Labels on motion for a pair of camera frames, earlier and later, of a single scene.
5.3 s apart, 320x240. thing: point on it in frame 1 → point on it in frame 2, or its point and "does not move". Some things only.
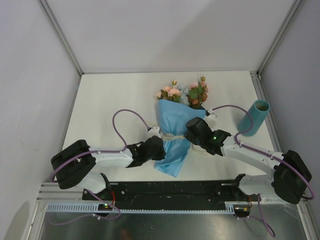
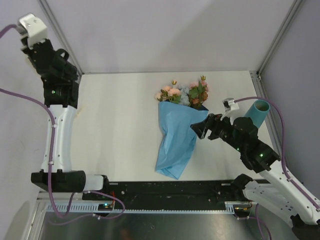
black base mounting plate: (169, 193) does not move
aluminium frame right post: (291, 13) does not move
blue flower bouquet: (176, 104) does not move
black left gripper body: (157, 156) → (30, 50)
